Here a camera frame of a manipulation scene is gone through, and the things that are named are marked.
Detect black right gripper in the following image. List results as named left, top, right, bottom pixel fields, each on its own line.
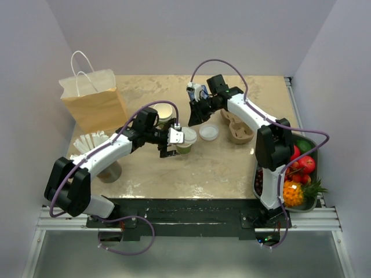
left=188, top=97, right=222, bottom=127

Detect green paper cup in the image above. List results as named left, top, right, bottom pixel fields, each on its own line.
left=176, top=143, right=193, bottom=155

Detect white plastic cup lid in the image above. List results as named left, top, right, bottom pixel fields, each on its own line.
left=181, top=127, right=197, bottom=144

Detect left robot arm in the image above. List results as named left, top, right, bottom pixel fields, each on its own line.
left=44, top=107, right=184, bottom=227

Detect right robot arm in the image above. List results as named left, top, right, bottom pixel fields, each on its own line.
left=186, top=75, right=294, bottom=228

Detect stack of white lids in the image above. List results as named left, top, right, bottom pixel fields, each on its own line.
left=199, top=124, right=219, bottom=141

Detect stacked green paper cups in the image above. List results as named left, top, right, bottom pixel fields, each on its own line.
left=153, top=103, right=173, bottom=129

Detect brown pulp cup carrier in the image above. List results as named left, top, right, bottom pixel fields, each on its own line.
left=220, top=109, right=254, bottom=145

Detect grey metal cup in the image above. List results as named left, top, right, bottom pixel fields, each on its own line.
left=97, top=161, right=122, bottom=184

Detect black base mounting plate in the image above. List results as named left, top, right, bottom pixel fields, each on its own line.
left=86, top=199, right=292, bottom=241

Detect brown paper bag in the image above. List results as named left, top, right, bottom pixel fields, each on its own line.
left=59, top=68, right=129, bottom=133

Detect green avocado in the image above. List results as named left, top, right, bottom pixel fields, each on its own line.
left=296, top=140, right=312, bottom=155

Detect red apple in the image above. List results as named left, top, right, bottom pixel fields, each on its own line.
left=297, top=156, right=316, bottom=174

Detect orange pineapple toy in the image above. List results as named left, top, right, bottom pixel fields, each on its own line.
left=283, top=180, right=328, bottom=207

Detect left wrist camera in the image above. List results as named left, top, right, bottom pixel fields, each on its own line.
left=168, top=123, right=184, bottom=144

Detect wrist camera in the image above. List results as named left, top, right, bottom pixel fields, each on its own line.
left=168, top=123, right=184, bottom=144
left=185, top=82, right=207, bottom=101

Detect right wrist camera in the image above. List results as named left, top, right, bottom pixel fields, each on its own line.
left=185, top=82, right=207, bottom=101

